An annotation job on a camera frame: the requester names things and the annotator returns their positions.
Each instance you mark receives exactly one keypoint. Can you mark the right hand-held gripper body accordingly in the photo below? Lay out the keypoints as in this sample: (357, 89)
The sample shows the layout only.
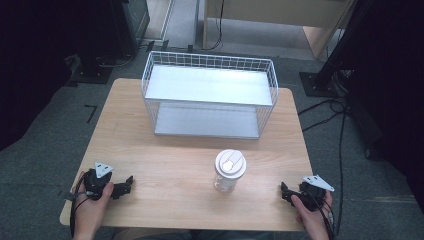
(313, 193)

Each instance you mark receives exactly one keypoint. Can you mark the black stand base plate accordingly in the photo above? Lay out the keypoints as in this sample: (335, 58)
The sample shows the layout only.
(315, 85)
(91, 72)

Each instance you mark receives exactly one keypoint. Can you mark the black metal stand pole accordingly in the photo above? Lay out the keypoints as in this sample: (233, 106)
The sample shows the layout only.
(343, 40)

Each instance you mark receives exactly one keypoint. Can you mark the black power strip plugs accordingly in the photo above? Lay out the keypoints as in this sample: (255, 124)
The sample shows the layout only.
(160, 45)

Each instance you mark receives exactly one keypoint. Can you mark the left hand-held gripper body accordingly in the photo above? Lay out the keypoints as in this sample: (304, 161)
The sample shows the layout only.
(95, 182)

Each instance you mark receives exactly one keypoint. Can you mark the person's right hand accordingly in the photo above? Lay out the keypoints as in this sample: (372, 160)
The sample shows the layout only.
(313, 218)

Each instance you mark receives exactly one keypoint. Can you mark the person's left hand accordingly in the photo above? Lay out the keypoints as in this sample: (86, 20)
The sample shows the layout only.
(87, 210)

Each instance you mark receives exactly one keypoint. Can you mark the light wooden desk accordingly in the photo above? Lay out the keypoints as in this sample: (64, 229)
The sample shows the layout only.
(273, 13)

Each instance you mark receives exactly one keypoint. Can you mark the black cabinet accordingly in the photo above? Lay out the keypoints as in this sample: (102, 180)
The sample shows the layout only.
(131, 23)

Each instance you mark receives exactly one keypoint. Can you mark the clear cup with white lid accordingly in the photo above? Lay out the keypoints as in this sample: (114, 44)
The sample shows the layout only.
(230, 170)

